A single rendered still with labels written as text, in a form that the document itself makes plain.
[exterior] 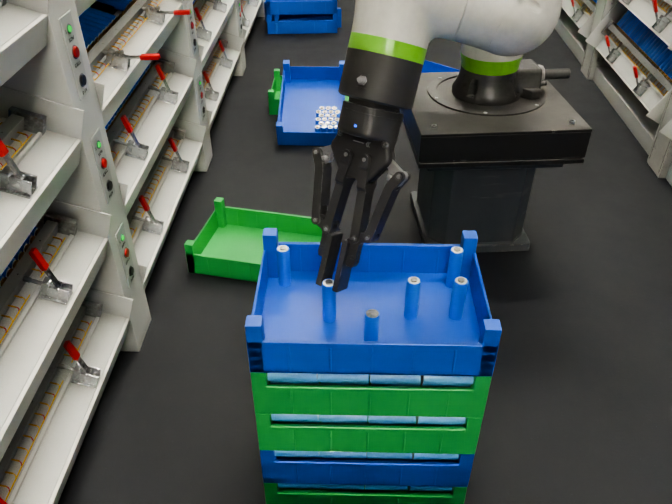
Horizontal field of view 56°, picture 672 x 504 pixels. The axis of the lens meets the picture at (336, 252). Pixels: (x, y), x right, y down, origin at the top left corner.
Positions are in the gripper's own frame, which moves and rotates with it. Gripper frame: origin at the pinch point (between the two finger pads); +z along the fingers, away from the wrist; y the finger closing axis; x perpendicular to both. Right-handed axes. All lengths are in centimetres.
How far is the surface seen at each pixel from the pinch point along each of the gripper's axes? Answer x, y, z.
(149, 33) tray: -33, 70, -22
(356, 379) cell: 2.8, -7.7, 12.8
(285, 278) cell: -3.1, 8.7, 6.1
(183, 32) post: -55, 80, -24
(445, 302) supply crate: -11.7, -12.2, 3.8
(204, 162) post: -70, 80, 9
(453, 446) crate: -8.0, -19.8, 21.6
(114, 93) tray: -10, 54, -11
